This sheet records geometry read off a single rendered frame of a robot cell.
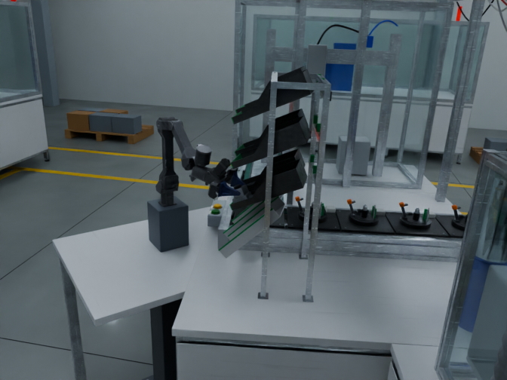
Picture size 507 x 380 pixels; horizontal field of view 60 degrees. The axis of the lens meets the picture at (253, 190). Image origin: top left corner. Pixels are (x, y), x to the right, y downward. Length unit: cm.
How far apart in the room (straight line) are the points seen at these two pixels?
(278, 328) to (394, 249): 75
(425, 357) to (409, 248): 65
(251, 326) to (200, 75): 911
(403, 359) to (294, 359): 35
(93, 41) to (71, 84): 122
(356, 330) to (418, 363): 22
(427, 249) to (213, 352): 106
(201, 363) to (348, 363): 50
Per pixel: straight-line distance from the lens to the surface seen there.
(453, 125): 281
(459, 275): 136
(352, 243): 205
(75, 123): 781
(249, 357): 161
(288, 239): 201
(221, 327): 157
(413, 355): 158
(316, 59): 297
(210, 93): 1039
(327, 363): 163
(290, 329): 158
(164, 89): 1075
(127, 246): 211
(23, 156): 624
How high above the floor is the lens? 182
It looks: 20 degrees down
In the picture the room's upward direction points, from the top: 2 degrees clockwise
